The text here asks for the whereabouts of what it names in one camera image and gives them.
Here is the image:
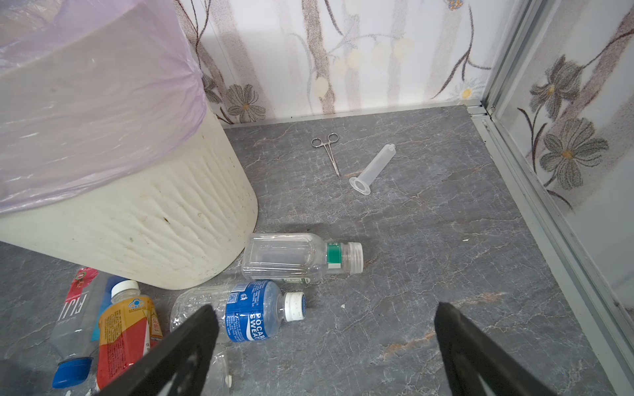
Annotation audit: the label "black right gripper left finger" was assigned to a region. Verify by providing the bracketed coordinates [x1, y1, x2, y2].
[98, 305, 220, 395]

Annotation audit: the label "orange drink bottle red label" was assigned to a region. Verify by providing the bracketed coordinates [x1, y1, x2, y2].
[96, 280, 163, 391]

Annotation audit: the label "steel surgical forceps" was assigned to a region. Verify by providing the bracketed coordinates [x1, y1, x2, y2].
[311, 133, 341, 178]

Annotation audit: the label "clear square bottle centre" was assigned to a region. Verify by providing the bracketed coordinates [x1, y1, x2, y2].
[201, 344, 233, 396]

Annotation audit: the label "clear bottle green label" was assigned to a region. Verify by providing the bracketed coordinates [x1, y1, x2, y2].
[240, 233, 364, 285]

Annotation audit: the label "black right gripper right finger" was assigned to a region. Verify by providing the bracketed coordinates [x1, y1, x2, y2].
[434, 302, 555, 395]

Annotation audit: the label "pink plastic bin liner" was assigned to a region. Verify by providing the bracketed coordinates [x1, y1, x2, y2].
[1, 1, 207, 214]

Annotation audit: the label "white ribbed waste bin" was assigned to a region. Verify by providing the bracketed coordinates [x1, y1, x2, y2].
[1, 112, 259, 290]

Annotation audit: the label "clear bottle red blue label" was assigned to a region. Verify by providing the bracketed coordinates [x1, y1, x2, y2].
[50, 267, 125, 389]

